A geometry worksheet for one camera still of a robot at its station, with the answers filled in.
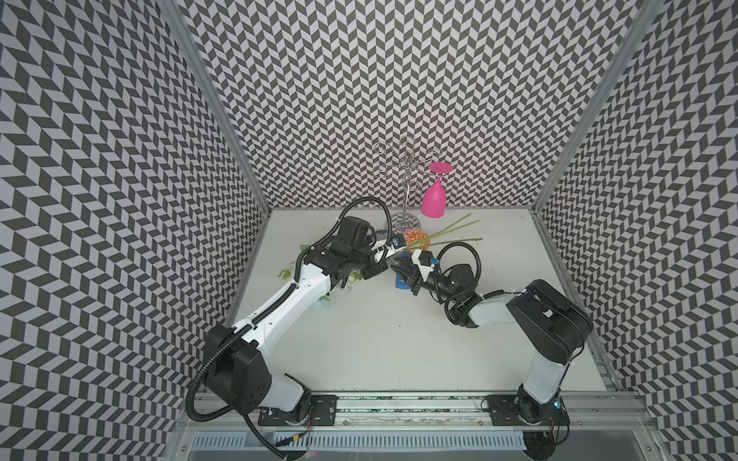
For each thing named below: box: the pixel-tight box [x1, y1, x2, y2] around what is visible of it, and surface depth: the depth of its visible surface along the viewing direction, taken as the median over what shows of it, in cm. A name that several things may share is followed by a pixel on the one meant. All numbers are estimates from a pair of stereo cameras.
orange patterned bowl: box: [402, 228, 431, 252], surface depth 107 cm
